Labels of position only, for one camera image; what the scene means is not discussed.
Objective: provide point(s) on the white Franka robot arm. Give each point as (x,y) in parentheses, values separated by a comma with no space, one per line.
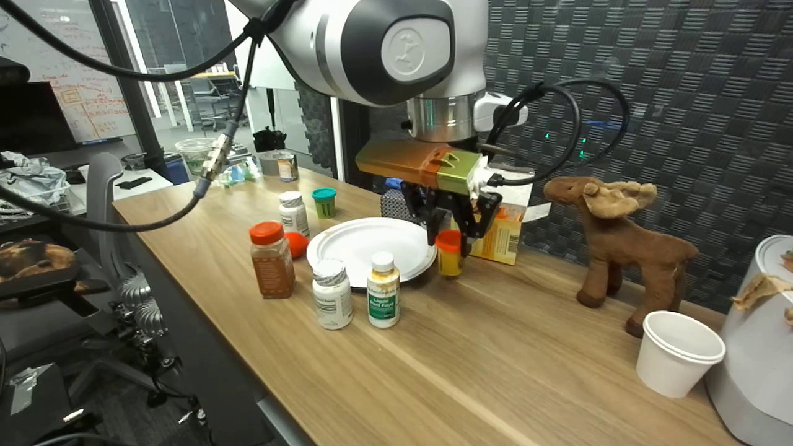
(363,50)

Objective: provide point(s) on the grey box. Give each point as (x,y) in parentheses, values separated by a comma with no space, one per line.
(395,204)

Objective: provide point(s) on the small white pill bottle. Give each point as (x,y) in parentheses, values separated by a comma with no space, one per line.
(333,297)

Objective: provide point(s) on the white foam cup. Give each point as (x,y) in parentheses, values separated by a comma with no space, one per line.
(677,354)

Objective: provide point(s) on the small orange container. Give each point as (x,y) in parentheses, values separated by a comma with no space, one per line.
(448,258)

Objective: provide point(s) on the orange green ball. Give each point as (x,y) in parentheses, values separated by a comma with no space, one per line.
(298,245)

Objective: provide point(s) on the clear plastic container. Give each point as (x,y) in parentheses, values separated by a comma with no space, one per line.
(199,156)

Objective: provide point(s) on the yellow cap green label bottle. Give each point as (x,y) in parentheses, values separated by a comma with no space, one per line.
(381,297)

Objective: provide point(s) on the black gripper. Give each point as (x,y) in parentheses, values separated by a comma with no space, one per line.
(448,201)

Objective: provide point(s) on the brown green wrist camera mount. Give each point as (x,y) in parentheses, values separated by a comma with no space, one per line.
(422,162)

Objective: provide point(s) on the grey jeans pile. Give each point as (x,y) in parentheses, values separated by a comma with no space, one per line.
(33,186)

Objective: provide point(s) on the brown moose plush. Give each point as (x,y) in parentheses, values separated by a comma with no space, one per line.
(628,244)

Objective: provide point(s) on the black phone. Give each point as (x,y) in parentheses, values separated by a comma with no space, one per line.
(133,182)

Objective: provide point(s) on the large white pill bottle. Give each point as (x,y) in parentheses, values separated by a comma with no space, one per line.
(292,213)

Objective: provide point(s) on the yellow open tea box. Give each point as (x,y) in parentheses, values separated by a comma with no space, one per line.
(503,237)

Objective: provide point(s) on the brown patterned cushion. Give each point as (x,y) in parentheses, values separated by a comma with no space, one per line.
(33,264)

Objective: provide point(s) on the spice jar orange lid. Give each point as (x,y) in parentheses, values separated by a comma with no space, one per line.
(273,269)

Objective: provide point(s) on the white paper plate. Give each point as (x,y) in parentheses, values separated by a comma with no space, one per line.
(363,244)

